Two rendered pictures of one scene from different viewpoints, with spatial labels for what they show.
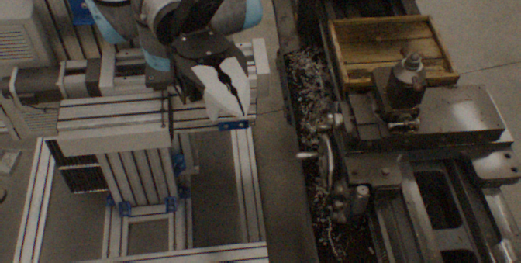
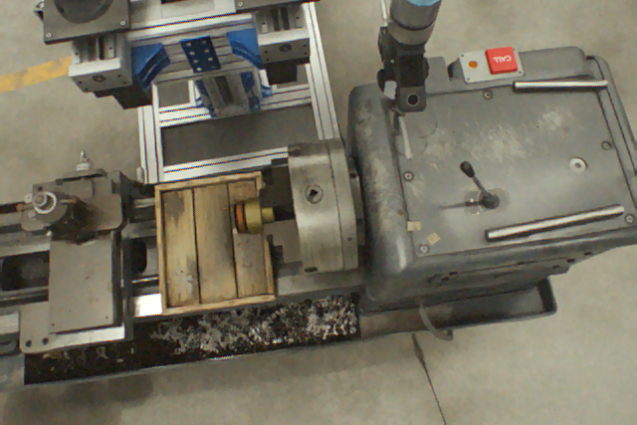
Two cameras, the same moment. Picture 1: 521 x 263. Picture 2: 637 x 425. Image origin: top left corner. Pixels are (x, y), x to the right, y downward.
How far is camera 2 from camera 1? 176 cm
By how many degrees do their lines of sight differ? 43
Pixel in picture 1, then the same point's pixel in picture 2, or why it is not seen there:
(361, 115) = (78, 187)
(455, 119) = (65, 281)
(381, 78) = (103, 200)
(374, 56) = (204, 223)
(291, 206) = not seen: hidden behind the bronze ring
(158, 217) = (190, 95)
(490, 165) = (35, 319)
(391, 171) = (36, 222)
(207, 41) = not seen: outside the picture
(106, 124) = not seen: outside the picture
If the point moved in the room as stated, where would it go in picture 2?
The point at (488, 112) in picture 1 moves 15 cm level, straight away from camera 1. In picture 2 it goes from (72, 318) to (118, 350)
